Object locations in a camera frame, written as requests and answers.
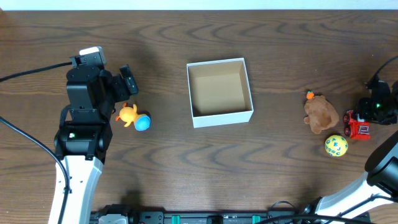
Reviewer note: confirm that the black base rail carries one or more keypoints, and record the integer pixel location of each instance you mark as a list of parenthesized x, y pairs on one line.
[(122, 214)]

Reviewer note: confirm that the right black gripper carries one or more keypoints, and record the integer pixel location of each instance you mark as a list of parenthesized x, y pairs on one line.
[(364, 109)]

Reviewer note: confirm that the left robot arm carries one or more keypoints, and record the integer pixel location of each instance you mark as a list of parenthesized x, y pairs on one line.
[(84, 136)]

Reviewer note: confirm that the orange toy with blue cap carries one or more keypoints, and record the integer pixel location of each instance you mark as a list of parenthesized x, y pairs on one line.
[(129, 115)]

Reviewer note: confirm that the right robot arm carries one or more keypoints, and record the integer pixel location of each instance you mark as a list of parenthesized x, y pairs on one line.
[(378, 184)]

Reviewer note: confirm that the brown plush bear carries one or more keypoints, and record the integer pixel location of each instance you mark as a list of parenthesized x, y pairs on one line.
[(321, 114)]

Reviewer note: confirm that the red toy fire truck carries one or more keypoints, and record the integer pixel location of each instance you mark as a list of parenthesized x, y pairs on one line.
[(355, 128)]

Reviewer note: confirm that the yellow ball with blue letters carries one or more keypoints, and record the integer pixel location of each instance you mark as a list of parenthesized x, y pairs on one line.
[(336, 145)]

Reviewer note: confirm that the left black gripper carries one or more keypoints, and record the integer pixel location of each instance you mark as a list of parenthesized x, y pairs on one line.
[(125, 86)]

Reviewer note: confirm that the white cardboard box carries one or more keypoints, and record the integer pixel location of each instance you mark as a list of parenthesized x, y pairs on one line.
[(219, 92)]

